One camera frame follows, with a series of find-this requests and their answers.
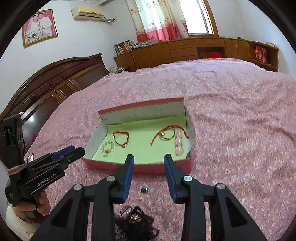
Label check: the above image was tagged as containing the window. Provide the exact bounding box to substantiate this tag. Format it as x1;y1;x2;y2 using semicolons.
179;0;219;37

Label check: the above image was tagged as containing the cream sleeve left forearm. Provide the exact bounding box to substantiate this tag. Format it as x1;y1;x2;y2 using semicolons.
6;204;39;241

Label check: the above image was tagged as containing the small phone on bed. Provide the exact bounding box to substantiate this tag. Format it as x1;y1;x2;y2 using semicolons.
27;153;34;164

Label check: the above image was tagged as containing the red cardboard box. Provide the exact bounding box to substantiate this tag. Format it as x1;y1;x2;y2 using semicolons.
82;98;196;174

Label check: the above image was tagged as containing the black feather hair accessory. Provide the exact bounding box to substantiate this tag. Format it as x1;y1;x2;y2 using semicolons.
114;206;159;240

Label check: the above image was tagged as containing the green felt box liner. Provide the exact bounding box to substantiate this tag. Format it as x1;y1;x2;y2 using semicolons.
92;115;188;164

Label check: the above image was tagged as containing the long wooden cabinet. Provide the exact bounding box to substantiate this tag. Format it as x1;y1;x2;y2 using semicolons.
114;37;279;72

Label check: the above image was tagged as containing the framed wedding photo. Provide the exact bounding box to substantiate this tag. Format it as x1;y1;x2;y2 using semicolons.
22;9;58;48

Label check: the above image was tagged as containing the pink white curtain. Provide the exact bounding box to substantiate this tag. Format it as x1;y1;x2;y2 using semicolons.
126;0;189;42

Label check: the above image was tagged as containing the red gift box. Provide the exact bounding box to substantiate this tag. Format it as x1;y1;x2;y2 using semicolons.
254;45;267;64

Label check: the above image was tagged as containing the red cord bell bracelet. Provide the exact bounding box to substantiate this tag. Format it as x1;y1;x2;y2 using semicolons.
150;124;190;147

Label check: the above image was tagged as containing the red item in cabinet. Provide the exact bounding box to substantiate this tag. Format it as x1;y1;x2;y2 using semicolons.
208;52;223;59

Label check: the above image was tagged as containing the dark wooden headboard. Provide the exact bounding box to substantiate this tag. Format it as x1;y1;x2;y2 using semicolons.
1;53;109;151

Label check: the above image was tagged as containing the green bead bracelet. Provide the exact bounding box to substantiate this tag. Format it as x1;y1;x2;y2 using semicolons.
101;141;115;158

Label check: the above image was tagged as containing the left hand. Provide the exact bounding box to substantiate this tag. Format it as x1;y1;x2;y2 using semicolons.
13;188;51;223

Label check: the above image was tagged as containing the row of books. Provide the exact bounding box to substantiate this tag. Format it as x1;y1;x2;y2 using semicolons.
114;40;135;56

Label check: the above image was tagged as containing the pearl gold brooch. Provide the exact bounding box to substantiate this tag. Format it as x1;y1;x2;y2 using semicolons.
129;214;142;223

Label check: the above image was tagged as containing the red multicolour cord bracelet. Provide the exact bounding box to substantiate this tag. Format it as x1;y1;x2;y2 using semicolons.
112;130;130;149

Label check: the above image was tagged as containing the pink bead bracelet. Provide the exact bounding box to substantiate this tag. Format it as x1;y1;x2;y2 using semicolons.
174;130;184;156

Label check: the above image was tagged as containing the pink floral bedspread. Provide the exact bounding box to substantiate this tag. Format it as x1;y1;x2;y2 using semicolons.
28;59;295;240

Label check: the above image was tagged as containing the wall air conditioner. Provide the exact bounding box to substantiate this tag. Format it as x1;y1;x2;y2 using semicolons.
71;6;104;21

